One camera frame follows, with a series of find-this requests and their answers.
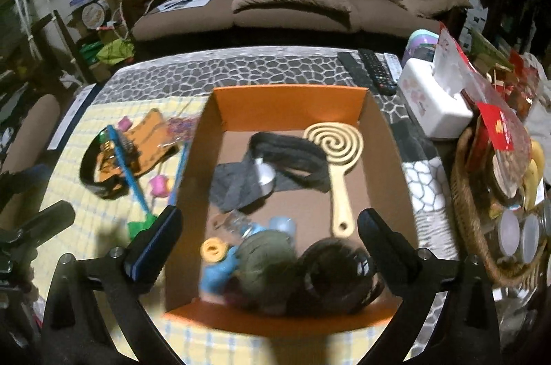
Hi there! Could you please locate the orange cardboard box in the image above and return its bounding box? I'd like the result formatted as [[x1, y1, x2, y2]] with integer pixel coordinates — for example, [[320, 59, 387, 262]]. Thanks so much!
[[162, 84, 422, 338]]

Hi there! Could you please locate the black round object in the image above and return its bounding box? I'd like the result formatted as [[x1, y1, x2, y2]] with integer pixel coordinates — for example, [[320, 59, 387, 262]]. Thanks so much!
[[290, 238, 385, 316]]

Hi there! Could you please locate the black remote control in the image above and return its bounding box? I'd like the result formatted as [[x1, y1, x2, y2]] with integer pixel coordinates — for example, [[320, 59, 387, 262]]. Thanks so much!
[[358, 48, 397, 96]]

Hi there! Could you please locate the yellow checkered tablecloth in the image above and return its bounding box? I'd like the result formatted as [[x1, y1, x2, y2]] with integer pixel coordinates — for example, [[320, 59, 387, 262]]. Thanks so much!
[[32, 85, 415, 364]]

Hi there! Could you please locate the white tissue box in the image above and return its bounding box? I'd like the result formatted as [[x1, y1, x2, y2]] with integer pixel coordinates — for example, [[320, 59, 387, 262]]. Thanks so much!
[[398, 58, 474, 140]]

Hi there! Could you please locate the magenta hair roller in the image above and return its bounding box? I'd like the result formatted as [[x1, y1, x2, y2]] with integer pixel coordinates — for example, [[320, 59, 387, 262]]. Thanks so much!
[[149, 174, 170, 198]]

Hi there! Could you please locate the spiral wooden trivet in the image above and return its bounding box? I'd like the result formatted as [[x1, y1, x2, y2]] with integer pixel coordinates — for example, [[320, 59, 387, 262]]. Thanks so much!
[[303, 122, 363, 238]]

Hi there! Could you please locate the green hair roller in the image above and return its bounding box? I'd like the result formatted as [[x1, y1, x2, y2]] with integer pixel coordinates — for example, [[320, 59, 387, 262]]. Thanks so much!
[[127, 213, 157, 240]]

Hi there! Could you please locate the orange patterned cloth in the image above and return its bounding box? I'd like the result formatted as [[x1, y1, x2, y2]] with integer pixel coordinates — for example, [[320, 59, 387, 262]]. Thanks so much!
[[95, 108, 175, 181]]

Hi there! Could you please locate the purple bead bag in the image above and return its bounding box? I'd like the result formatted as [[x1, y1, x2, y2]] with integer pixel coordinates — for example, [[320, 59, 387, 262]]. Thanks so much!
[[167, 116, 198, 143]]

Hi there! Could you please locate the orange hair roller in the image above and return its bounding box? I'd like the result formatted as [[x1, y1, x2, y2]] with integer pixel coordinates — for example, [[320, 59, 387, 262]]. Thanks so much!
[[200, 237, 229, 263]]

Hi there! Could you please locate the black grey headband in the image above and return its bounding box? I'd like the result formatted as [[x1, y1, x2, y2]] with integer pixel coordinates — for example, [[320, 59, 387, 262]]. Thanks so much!
[[209, 132, 331, 212]]

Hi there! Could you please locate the green compass disc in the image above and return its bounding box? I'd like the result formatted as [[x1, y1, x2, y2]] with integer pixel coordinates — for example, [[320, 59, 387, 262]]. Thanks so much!
[[235, 230, 298, 315]]

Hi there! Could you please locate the small pink roller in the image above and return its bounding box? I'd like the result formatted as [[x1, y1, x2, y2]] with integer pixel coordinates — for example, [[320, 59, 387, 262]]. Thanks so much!
[[117, 116, 133, 132]]

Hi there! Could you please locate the wicker basket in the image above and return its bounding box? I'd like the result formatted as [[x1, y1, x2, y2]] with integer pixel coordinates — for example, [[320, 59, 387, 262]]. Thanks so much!
[[450, 127, 546, 290]]

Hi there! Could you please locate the blue plastic stick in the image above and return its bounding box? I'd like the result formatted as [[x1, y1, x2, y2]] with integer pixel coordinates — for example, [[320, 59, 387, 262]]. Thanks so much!
[[106, 124, 150, 214], [167, 141, 190, 207]]

